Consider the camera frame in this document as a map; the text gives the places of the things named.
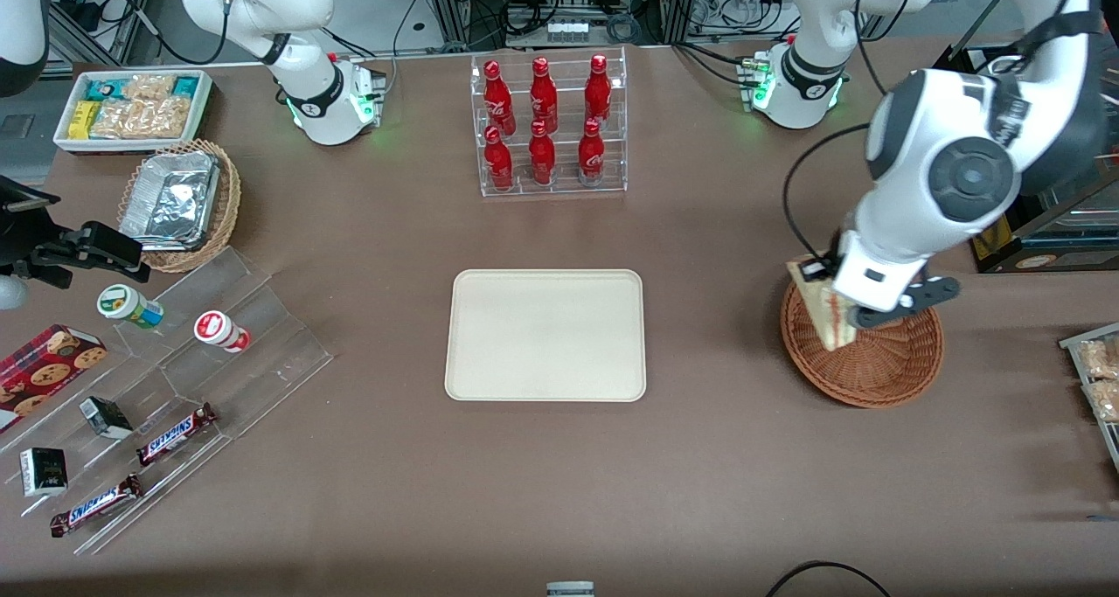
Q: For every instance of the triangular sandwich with red filling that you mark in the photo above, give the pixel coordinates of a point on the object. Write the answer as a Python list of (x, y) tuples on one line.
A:
[(817, 304)]

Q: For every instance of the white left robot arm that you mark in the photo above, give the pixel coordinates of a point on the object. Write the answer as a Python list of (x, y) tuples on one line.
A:
[(909, 204)]

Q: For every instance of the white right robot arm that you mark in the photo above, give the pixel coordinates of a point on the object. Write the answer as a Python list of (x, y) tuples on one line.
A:
[(302, 81)]

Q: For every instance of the round brown wicker basket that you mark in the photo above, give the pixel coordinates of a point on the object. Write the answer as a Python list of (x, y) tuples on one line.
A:
[(883, 365)]

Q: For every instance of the light wicker basket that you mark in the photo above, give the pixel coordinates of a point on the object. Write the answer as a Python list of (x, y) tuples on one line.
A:
[(229, 204)]

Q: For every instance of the grey metal tray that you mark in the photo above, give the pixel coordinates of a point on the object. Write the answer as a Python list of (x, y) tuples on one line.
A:
[(1112, 444)]

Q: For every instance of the cream rectangular serving tray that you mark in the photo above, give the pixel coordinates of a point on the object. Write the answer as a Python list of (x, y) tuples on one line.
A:
[(544, 335)]

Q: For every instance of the green lid white cup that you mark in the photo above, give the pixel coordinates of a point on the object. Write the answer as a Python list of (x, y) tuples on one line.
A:
[(127, 305)]

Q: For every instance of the silver foil container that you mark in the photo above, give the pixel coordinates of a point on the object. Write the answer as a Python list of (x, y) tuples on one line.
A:
[(170, 199)]

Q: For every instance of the red plaid cookie box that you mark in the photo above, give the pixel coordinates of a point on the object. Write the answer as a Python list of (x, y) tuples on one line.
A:
[(44, 370)]

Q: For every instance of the white snack bin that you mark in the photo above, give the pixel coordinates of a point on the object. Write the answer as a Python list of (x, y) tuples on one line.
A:
[(66, 138)]

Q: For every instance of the black machine with yellow panel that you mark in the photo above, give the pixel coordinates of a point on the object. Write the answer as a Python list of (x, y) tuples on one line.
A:
[(1049, 247)]

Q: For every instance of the yellow snack packet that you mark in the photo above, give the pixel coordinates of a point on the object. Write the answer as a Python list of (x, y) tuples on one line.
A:
[(84, 120)]

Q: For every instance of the clear rice cracker bag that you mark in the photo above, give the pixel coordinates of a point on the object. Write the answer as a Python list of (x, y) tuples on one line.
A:
[(144, 118), (149, 87)]

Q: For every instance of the red lid white cup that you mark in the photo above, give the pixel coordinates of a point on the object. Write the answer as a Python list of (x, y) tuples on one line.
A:
[(218, 329)]

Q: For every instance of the teal snack packet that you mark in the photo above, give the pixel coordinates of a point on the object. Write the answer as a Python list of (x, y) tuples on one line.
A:
[(103, 88), (187, 86)]

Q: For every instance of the small black box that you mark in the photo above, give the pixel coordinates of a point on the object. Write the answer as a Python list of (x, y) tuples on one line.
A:
[(107, 417), (44, 472)]

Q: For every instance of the clear acrylic stepped display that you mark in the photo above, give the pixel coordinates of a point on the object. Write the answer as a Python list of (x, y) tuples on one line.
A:
[(262, 352)]

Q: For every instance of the brown snickers bar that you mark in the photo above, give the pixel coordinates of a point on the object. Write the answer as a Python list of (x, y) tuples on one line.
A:
[(175, 433), (94, 505)]

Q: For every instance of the red cola bottle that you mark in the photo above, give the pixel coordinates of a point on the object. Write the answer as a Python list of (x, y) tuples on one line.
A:
[(498, 162), (544, 97), (498, 99), (542, 158), (598, 92), (592, 155)]

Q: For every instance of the clear acrylic bottle rack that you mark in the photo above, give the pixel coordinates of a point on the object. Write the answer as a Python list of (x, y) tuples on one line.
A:
[(564, 173)]

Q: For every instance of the white power strip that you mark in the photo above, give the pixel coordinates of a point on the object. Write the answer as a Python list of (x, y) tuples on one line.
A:
[(568, 31)]

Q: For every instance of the small grey device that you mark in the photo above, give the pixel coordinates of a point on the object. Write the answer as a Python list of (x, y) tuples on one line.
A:
[(570, 590)]

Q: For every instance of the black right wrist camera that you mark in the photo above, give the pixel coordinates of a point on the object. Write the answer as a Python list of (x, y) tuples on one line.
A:
[(19, 217)]

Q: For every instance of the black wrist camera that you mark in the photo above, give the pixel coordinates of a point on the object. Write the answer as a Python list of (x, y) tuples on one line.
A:
[(813, 270), (19, 217)]

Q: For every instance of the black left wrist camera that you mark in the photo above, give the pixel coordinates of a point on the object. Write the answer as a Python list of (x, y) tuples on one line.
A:
[(813, 270)]

